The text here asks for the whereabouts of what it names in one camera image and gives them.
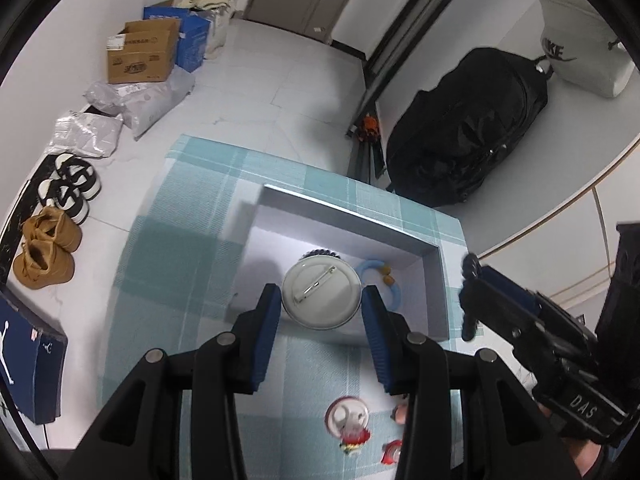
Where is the grey plastic mailer bag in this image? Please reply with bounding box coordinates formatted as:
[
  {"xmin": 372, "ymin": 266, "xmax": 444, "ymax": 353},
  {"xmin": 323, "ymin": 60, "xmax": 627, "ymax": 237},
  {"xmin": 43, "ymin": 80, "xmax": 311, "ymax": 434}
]
[{"xmin": 85, "ymin": 66, "xmax": 195, "ymax": 140}]

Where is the red white cartoon badge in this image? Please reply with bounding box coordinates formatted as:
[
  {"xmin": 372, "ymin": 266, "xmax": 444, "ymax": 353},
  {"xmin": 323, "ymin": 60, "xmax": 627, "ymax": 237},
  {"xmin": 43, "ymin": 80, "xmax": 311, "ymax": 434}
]
[{"xmin": 324, "ymin": 396, "xmax": 370, "ymax": 439}]

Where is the red clear keychain charm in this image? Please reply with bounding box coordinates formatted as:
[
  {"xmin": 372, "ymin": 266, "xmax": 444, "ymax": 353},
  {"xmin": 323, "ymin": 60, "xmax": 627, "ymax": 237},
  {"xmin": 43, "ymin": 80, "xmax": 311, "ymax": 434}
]
[{"xmin": 381, "ymin": 439, "xmax": 402, "ymax": 466}]

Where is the cream tote bag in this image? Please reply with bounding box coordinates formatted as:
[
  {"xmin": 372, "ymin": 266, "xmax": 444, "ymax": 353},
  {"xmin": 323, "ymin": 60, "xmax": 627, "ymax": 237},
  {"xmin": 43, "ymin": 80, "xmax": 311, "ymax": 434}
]
[{"xmin": 175, "ymin": 0, "xmax": 235, "ymax": 60}]

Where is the blue Jordan shoe box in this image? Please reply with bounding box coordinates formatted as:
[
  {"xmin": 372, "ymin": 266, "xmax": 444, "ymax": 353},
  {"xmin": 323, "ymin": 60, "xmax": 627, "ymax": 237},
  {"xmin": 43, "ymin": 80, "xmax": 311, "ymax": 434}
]
[{"xmin": 1, "ymin": 287, "xmax": 67, "ymax": 425}]

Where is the tan boot upper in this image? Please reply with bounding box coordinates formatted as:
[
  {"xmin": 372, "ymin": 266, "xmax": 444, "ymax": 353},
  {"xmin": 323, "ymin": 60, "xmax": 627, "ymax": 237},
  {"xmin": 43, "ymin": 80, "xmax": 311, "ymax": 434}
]
[{"xmin": 22, "ymin": 206, "xmax": 82, "ymax": 252}]

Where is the blue cardboard box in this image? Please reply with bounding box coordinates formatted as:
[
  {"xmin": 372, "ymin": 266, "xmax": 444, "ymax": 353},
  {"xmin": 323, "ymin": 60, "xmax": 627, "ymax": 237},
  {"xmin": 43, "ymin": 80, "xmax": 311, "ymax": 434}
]
[{"xmin": 143, "ymin": 6, "xmax": 212, "ymax": 73}]

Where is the black tripod stand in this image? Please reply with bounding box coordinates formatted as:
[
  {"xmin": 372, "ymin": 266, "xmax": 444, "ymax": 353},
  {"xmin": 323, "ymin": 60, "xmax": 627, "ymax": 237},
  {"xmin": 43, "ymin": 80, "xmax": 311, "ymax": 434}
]
[{"xmin": 346, "ymin": 0, "xmax": 452, "ymax": 184}]

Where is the black white sandal lower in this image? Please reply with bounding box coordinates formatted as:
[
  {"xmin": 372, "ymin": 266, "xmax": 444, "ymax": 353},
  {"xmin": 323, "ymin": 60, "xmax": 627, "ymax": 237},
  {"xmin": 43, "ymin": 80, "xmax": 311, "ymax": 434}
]
[{"xmin": 37, "ymin": 179, "xmax": 89, "ymax": 226}]

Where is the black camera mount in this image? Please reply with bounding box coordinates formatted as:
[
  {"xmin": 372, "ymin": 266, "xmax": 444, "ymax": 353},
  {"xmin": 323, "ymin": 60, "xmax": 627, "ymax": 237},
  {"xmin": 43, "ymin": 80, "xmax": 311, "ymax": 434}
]
[{"xmin": 596, "ymin": 222, "xmax": 639, "ymax": 411}]

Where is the teal plaid tablecloth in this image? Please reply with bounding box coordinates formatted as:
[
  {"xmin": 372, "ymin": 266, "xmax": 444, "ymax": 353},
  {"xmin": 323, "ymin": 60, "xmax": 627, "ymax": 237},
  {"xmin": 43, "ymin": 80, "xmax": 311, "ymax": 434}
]
[{"xmin": 101, "ymin": 136, "xmax": 466, "ymax": 479}]

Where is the brown cardboard box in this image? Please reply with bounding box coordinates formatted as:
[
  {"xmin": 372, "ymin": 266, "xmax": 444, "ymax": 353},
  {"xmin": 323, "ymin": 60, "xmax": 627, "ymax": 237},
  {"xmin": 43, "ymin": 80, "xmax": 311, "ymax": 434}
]
[{"xmin": 106, "ymin": 18, "xmax": 181, "ymax": 84}]

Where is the black white sandal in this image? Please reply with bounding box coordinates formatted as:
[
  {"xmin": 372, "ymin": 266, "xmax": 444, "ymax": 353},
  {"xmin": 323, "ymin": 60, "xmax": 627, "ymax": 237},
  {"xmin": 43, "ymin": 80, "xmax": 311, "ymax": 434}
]
[
  {"xmin": 37, "ymin": 179, "xmax": 89, "ymax": 226},
  {"xmin": 54, "ymin": 153, "xmax": 102, "ymax": 200}
]

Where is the tan boot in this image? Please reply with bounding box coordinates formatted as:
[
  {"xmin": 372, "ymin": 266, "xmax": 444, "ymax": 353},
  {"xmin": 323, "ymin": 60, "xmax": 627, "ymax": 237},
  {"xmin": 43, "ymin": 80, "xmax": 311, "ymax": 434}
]
[
  {"xmin": 12, "ymin": 240, "xmax": 75, "ymax": 289},
  {"xmin": 22, "ymin": 206, "xmax": 82, "ymax": 252}
]

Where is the white round pin badge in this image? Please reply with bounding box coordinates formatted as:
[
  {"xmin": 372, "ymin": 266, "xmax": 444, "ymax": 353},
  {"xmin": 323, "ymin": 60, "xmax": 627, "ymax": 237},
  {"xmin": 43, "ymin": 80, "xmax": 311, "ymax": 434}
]
[{"xmin": 281, "ymin": 252, "xmax": 362, "ymax": 330}]

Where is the person's right hand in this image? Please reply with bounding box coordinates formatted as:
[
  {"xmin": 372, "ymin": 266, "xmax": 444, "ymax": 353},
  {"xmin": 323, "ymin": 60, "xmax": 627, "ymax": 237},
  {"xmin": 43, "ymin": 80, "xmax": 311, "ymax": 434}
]
[{"xmin": 537, "ymin": 401, "xmax": 609, "ymax": 478}]

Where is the tan boot lower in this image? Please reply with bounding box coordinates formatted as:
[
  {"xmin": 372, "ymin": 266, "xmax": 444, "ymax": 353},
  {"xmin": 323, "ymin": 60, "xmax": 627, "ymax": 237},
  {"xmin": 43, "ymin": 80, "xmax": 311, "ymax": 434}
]
[{"xmin": 12, "ymin": 240, "xmax": 75, "ymax": 289}]

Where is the grey cardboard box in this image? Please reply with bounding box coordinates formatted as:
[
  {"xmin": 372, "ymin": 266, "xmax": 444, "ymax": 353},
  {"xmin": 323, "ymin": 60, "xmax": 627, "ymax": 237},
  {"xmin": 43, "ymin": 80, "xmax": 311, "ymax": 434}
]
[{"xmin": 227, "ymin": 185, "xmax": 449, "ymax": 346}]

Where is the white Nike bag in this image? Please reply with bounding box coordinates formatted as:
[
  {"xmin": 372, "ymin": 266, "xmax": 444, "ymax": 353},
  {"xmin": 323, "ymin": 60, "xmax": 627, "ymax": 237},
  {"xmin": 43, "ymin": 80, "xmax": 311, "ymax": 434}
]
[{"xmin": 539, "ymin": 0, "xmax": 634, "ymax": 99}]

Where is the light blue ring bracelet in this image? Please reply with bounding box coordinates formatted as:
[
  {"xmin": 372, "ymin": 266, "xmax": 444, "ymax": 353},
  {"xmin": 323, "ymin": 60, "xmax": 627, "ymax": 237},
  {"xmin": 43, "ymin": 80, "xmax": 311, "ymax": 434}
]
[{"xmin": 354, "ymin": 258, "xmax": 403, "ymax": 314}]

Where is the black backpack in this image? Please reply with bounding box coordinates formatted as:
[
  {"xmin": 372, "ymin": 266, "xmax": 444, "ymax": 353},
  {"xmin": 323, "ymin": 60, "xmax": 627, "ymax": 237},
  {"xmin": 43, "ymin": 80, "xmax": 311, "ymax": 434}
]
[{"xmin": 385, "ymin": 48, "xmax": 553, "ymax": 208}]

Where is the white plastic mailer bag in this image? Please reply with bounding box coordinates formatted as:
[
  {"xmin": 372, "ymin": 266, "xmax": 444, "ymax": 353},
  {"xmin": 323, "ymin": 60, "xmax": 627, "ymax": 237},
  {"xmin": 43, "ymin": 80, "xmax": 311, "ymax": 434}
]
[{"xmin": 44, "ymin": 110, "xmax": 124, "ymax": 158}]

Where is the black white sandal upper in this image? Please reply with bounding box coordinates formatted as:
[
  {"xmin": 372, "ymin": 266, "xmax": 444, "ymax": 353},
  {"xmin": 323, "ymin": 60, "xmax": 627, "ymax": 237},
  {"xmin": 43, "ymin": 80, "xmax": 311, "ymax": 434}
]
[{"xmin": 54, "ymin": 153, "xmax": 102, "ymax": 200}]

